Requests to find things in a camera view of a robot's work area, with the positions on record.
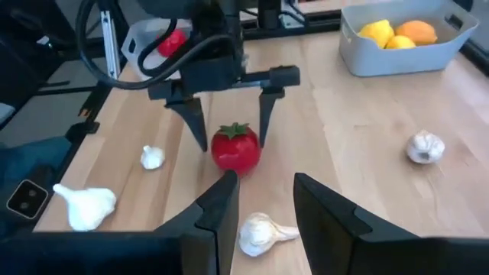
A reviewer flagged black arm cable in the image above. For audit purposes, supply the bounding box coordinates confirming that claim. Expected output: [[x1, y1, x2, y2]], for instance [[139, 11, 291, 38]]
[[136, 18, 192, 78], [75, 0, 236, 92]]

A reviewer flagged small white garlic bulb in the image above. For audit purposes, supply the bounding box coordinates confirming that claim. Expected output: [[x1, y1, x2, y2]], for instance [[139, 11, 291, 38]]
[[139, 144, 166, 170]]

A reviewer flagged orange fruit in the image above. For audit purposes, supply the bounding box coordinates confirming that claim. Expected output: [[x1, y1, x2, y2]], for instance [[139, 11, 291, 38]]
[[395, 19, 439, 47]]

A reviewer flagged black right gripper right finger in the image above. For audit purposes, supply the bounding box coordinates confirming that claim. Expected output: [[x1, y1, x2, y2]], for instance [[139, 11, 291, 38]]
[[292, 171, 374, 275]]

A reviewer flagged black two-lens camera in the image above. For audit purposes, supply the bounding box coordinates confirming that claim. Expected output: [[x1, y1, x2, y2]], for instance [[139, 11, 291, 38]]
[[5, 178, 50, 221]]

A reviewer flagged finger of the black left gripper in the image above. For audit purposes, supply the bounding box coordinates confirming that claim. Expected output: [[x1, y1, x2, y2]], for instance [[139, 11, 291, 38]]
[[257, 86, 287, 149], [164, 96, 210, 153]]

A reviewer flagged aluminium extrusion bar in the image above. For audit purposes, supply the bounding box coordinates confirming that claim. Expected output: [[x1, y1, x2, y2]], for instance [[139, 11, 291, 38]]
[[99, 9, 122, 79]]

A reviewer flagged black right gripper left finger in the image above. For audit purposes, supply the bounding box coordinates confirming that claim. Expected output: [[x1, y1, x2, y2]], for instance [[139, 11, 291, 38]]
[[154, 170, 241, 275]]

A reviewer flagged light grey plastic basket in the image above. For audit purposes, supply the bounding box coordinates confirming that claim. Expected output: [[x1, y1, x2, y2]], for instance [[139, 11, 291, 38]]
[[338, 0, 480, 78]]

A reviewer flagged blue cloth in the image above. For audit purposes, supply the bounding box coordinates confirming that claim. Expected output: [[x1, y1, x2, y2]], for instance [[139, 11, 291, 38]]
[[0, 136, 73, 238]]

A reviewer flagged yellow lemon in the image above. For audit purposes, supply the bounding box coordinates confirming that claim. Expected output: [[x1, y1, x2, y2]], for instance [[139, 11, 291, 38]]
[[384, 34, 416, 50], [358, 18, 396, 49]]

